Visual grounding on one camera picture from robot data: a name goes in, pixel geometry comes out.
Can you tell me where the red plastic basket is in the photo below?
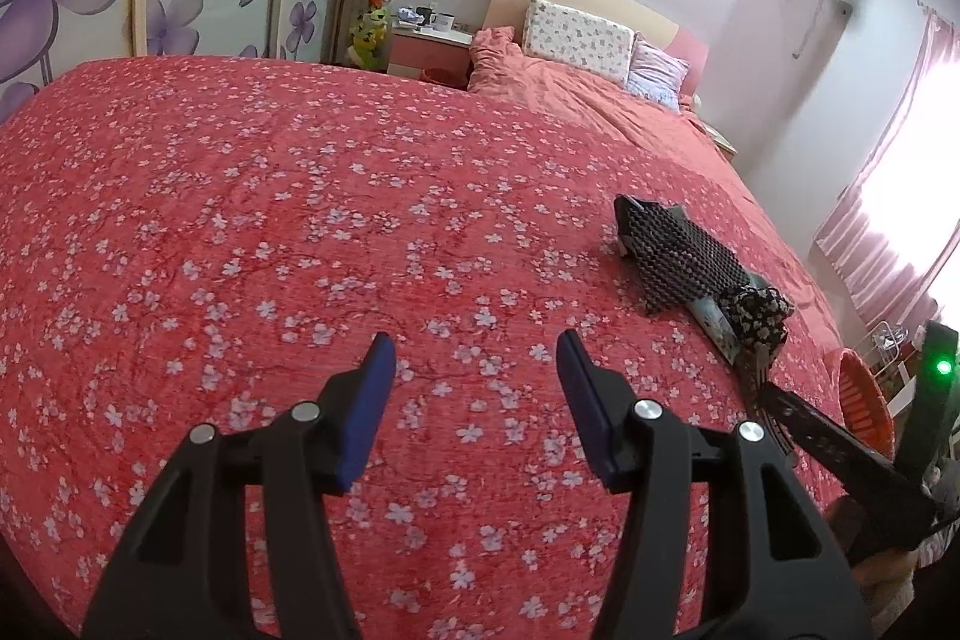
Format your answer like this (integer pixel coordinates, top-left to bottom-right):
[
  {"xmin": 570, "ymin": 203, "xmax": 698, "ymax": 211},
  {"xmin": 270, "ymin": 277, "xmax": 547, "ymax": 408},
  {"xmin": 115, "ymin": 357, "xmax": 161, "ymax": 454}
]
[{"xmin": 836, "ymin": 347, "xmax": 898, "ymax": 461}]

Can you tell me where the pink curtain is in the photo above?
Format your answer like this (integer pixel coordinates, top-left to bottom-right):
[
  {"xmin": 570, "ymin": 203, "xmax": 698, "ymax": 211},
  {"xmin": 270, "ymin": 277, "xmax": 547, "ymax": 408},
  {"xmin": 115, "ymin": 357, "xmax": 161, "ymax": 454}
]
[{"xmin": 814, "ymin": 6, "xmax": 960, "ymax": 341}]

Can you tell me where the white floral pillow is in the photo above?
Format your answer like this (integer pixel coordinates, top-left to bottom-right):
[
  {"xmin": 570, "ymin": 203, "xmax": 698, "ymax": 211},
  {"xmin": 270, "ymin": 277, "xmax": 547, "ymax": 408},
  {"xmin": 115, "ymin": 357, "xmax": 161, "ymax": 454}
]
[{"xmin": 523, "ymin": 0, "xmax": 637, "ymax": 86}]

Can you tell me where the green plush toy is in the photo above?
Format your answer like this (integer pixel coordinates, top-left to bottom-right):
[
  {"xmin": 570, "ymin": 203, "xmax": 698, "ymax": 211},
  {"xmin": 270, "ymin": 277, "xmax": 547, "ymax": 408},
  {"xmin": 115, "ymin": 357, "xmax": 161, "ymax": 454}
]
[{"xmin": 346, "ymin": 6, "xmax": 392, "ymax": 70}]

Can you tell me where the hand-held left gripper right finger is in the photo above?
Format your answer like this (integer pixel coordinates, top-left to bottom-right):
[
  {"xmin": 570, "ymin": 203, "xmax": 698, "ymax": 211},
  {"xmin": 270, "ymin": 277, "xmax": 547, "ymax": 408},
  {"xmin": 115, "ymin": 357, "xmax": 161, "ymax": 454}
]
[{"xmin": 556, "ymin": 329, "xmax": 875, "ymax": 640}]

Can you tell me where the bed with pink duvet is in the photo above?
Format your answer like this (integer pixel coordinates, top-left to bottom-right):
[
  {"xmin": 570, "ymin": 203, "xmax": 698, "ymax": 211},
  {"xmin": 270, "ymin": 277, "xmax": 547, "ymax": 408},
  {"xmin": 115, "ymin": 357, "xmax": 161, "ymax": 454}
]
[{"xmin": 466, "ymin": 26, "xmax": 848, "ymax": 326}]

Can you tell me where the black mesh hair net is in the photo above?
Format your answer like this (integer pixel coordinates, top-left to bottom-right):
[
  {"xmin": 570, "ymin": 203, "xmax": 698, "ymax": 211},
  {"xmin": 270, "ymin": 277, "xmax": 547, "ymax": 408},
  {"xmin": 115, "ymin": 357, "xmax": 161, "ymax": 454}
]
[{"xmin": 613, "ymin": 194, "xmax": 752, "ymax": 316}]

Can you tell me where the patterned fabric bow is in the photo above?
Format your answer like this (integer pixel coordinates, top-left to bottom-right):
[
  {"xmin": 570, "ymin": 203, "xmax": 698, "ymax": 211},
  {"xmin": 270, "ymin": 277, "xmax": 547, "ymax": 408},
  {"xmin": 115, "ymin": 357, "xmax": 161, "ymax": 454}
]
[{"xmin": 722, "ymin": 284, "xmax": 794, "ymax": 350}]

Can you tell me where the red floral tablecloth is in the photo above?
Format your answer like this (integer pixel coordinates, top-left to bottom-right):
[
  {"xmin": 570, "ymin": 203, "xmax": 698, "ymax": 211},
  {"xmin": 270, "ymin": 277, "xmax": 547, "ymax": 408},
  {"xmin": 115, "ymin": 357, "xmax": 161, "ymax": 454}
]
[{"xmin": 0, "ymin": 55, "xmax": 856, "ymax": 640}]

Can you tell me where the purple striped pillow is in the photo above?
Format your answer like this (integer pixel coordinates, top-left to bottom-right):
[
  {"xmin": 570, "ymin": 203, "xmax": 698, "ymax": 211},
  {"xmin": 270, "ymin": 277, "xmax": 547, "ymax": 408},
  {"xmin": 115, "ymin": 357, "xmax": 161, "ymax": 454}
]
[{"xmin": 626, "ymin": 36, "xmax": 691, "ymax": 113}]

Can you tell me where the pink nightstand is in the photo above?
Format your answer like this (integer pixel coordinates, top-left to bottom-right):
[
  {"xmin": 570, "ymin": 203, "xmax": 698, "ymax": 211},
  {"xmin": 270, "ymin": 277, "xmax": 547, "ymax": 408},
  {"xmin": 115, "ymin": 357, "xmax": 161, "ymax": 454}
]
[
  {"xmin": 386, "ymin": 21, "xmax": 475, "ymax": 83},
  {"xmin": 694, "ymin": 113, "xmax": 740, "ymax": 158}
]

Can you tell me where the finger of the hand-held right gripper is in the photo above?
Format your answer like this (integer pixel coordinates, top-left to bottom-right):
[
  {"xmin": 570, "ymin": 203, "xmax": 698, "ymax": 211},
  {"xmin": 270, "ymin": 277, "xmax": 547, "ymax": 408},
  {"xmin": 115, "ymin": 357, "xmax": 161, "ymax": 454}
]
[{"xmin": 759, "ymin": 385, "xmax": 957, "ymax": 552}]

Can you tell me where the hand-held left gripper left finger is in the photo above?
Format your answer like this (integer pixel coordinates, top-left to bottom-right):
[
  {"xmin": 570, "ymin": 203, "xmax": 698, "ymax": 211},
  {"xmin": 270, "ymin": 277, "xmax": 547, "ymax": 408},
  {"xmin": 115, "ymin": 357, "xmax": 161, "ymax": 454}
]
[{"xmin": 81, "ymin": 332, "xmax": 397, "ymax": 640}]

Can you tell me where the white wire rack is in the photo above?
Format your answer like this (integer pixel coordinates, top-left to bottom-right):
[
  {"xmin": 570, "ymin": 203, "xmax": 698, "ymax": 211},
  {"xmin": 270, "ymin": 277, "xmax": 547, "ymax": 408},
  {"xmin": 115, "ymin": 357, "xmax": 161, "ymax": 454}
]
[{"xmin": 870, "ymin": 321, "xmax": 913, "ymax": 372}]

